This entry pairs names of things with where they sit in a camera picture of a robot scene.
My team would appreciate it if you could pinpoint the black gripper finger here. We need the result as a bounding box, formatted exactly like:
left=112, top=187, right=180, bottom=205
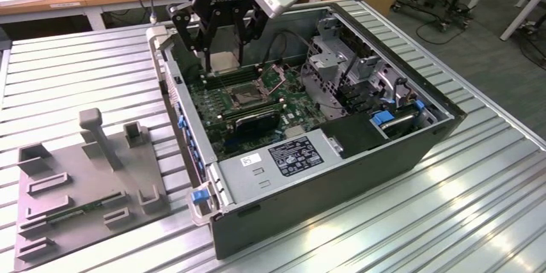
left=232, top=7, right=270, bottom=66
left=166, top=3, right=227, bottom=75

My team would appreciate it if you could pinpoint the silver square CPU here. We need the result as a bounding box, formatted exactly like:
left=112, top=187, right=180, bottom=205
left=211, top=51, right=240, bottom=74

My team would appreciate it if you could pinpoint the black RAM slot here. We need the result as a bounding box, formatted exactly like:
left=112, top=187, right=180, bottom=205
left=203, top=74, right=260, bottom=91
left=207, top=105, right=276, bottom=125
left=212, top=67, right=260, bottom=82

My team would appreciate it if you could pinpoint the CPU socket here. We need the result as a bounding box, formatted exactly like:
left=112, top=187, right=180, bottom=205
left=228, top=82, right=274, bottom=111

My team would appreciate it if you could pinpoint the metal socket cover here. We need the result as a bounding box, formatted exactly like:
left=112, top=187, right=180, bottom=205
left=254, top=63, right=296, bottom=93

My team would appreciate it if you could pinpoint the grey metal drive cage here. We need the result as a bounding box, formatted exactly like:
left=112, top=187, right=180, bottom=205
left=304, top=17, right=387, bottom=116

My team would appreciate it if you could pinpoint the green motherboard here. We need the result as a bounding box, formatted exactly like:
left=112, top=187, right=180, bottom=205
left=187, top=65, right=330, bottom=159

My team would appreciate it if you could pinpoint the black graphics card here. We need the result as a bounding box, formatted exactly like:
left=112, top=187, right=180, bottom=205
left=223, top=108, right=283, bottom=154

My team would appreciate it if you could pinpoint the silver chipset heatsink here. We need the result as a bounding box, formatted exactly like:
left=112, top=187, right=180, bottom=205
left=282, top=127, right=307, bottom=139

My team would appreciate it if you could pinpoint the black plastic shroud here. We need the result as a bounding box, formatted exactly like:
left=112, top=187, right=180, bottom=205
left=319, top=114, right=391, bottom=159

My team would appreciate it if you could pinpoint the blue disk carrier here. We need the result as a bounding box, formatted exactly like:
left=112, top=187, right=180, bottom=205
left=370, top=109, right=396, bottom=127

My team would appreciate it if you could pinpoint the silver power supply unit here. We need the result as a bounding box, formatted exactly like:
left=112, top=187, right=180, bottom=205
left=212, top=127, right=344, bottom=205

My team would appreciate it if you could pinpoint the blue case latch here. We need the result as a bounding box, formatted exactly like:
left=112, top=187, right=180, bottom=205
left=191, top=189, right=211, bottom=206

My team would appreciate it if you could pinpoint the grey parts rack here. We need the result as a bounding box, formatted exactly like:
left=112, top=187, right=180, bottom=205
left=15, top=107, right=172, bottom=270

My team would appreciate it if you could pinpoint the open black PC case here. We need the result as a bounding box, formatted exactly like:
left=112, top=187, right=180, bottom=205
left=146, top=0, right=467, bottom=260

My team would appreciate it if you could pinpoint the green RAM stick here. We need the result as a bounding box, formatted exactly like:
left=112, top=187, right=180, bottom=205
left=83, top=193, right=124, bottom=210
left=47, top=208, right=88, bottom=224

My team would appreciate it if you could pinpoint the white table leg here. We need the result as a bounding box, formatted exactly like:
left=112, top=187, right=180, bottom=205
left=498, top=0, right=546, bottom=42

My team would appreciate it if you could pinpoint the black looped case wire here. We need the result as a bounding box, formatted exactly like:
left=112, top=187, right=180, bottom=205
left=260, top=29, right=316, bottom=66

